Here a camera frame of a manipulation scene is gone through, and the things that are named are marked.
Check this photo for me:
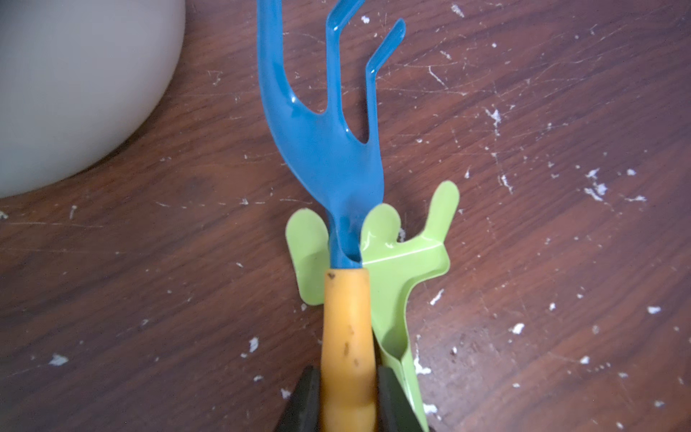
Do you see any green rake wooden handle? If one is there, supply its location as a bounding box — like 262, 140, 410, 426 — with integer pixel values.
285, 181, 460, 431

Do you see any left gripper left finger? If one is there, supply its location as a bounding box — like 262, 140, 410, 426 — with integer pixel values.
275, 365, 320, 432

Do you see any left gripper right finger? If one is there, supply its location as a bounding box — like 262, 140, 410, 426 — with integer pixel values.
377, 365, 423, 432

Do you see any cream plastic bucket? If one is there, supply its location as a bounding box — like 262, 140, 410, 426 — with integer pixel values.
1, 1, 185, 197

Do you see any blue rake yellow handle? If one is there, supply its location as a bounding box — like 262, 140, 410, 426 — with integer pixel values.
256, 0, 407, 432

